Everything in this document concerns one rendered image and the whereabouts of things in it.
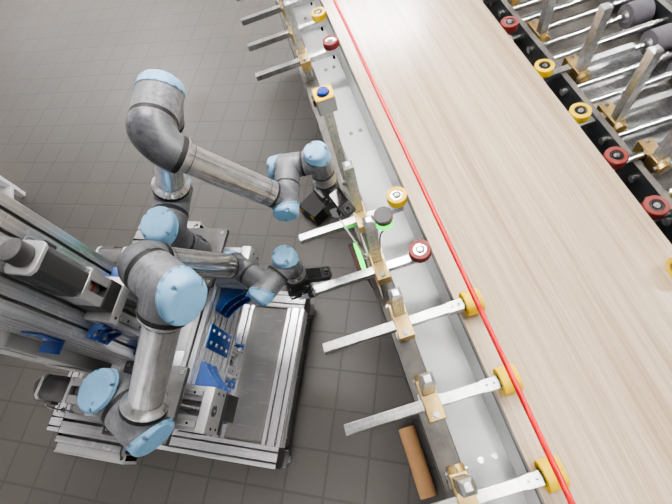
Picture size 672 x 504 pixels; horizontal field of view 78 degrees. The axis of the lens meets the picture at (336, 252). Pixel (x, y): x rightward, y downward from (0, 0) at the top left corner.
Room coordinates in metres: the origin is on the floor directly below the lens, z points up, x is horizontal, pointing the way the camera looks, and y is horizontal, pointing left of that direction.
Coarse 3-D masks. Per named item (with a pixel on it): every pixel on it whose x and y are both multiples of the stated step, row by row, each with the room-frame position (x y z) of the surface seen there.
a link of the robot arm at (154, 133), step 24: (144, 120) 0.83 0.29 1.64; (168, 120) 0.84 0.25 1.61; (144, 144) 0.80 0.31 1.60; (168, 144) 0.78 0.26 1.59; (192, 144) 0.81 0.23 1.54; (168, 168) 0.76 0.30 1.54; (192, 168) 0.76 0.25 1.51; (216, 168) 0.76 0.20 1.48; (240, 168) 0.78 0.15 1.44; (240, 192) 0.74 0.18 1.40; (264, 192) 0.73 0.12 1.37; (288, 192) 0.74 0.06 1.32; (288, 216) 0.69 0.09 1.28
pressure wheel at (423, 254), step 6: (420, 240) 0.64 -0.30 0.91; (414, 246) 0.63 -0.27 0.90; (420, 246) 0.62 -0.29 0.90; (426, 246) 0.61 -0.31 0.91; (414, 252) 0.61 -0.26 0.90; (420, 252) 0.60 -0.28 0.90; (426, 252) 0.59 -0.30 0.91; (414, 258) 0.59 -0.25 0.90; (420, 258) 0.58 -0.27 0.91; (426, 258) 0.57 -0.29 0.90
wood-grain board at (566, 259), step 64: (320, 0) 2.23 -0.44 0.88; (384, 0) 1.99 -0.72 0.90; (448, 0) 1.80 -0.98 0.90; (384, 64) 1.55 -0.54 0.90; (448, 64) 1.40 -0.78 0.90; (512, 64) 1.26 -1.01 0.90; (384, 128) 1.20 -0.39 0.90; (448, 128) 1.07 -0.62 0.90; (512, 128) 0.95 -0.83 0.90; (576, 128) 0.84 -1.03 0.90; (448, 192) 0.79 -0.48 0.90; (512, 192) 0.68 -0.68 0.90; (576, 192) 0.59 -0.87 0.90; (448, 256) 0.55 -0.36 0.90; (512, 256) 0.46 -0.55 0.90; (576, 256) 0.38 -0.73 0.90; (640, 256) 0.30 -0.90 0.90; (512, 320) 0.26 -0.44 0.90; (576, 320) 0.19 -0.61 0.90; (640, 320) 0.12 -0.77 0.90; (576, 384) 0.03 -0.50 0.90; (640, 384) -0.03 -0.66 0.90; (576, 448) -0.12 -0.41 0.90; (640, 448) -0.17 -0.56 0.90
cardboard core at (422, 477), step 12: (408, 432) 0.13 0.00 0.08; (408, 444) 0.08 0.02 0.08; (420, 444) 0.06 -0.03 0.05; (408, 456) 0.03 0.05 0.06; (420, 456) 0.01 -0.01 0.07; (420, 468) -0.03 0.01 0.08; (420, 480) -0.08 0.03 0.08; (432, 480) -0.09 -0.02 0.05; (420, 492) -0.12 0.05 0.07; (432, 492) -0.14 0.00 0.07
